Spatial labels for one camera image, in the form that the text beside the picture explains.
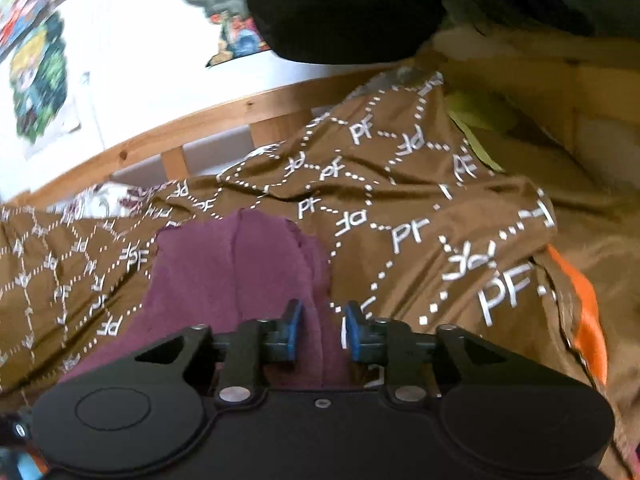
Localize tan blanket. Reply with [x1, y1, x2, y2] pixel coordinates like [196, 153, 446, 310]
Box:
[430, 25, 640, 466]

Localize yellow-green cloth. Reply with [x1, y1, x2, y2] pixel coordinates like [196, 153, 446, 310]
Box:
[445, 87, 506, 173]

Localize orange cloth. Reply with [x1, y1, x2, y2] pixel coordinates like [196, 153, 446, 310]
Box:
[545, 244, 610, 386]

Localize wooden bed frame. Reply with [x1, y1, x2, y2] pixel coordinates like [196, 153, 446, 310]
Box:
[0, 55, 640, 211]

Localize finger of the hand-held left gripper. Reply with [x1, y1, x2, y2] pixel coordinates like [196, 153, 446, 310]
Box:
[0, 410, 51, 480]

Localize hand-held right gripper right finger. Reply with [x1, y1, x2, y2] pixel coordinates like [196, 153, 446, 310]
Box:
[344, 301, 507, 407]

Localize black pillow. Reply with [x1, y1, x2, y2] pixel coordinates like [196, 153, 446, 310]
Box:
[246, 0, 521, 66]

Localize white paisley bed sheet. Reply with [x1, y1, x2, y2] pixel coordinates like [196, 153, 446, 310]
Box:
[45, 142, 281, 220]

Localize brown letter-print blanket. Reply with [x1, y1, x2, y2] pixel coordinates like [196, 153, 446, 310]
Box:
[0, 71, 558, 391]

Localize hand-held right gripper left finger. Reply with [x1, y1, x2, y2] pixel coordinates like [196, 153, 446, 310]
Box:
[134, 298, 305, 407]

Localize maroon garment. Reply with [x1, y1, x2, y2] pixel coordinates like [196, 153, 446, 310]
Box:
[57, 209, 361, 391]

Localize colourful wall poster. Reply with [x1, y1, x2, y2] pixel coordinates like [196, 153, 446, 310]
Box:
[0, 0, 85, 158]
[177, 0, 275, 69]

